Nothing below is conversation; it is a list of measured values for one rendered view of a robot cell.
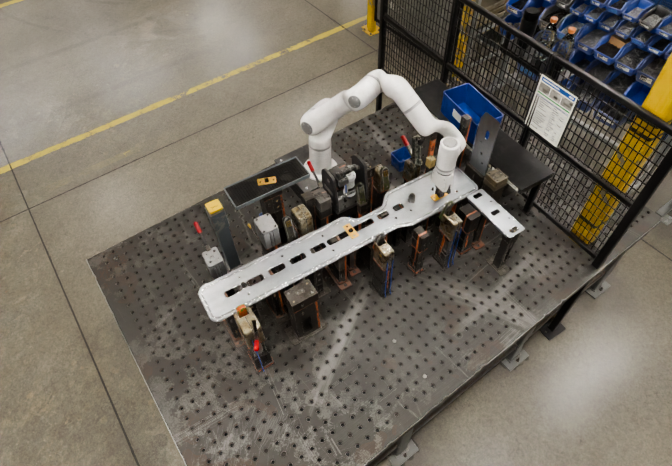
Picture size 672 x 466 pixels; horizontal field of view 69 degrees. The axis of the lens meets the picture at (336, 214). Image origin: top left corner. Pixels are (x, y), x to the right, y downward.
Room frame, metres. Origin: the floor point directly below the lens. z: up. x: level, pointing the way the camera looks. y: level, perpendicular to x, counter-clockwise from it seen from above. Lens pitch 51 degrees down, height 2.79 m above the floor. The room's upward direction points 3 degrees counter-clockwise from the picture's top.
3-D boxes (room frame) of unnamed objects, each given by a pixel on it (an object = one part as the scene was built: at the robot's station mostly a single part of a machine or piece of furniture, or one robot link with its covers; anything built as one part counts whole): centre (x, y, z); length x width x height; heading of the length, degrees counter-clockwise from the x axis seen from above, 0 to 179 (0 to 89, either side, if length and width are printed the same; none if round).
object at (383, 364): (1.50, -0.21, 0.68); 2.56 x 1.61 x 0.04; 124
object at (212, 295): (1.32, -0.05, 1.00); 1.38 x 0.22 x 0.02; 119
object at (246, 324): (0.88, 0.36, 0.88); 0.15 x 0.11 x 0.36; 29
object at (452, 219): (1.35, -0.52, 0.87); 0.12 x 0.09 x 0.35; 29
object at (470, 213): (1.43, -0.63, 0.84); 0.11 x 0.10 x 0.28; 29
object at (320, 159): (1.93, 0.07, 0.89); 0.19 x 0.19 x 0.18
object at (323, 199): (1.49, 0.06, 0.89); 0.13 x 0.11 x 0.38; 29
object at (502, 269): (1.31, -0.79, 0.84); 0.11 x 0.06 x 0.29; 29
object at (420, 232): (1.32, -0.38, 0.84); 0.11 x 0.08 x 0.29; 29
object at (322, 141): (1.96, 0.05, 1.10); 0.19 x 0.12 x 0.24; 143
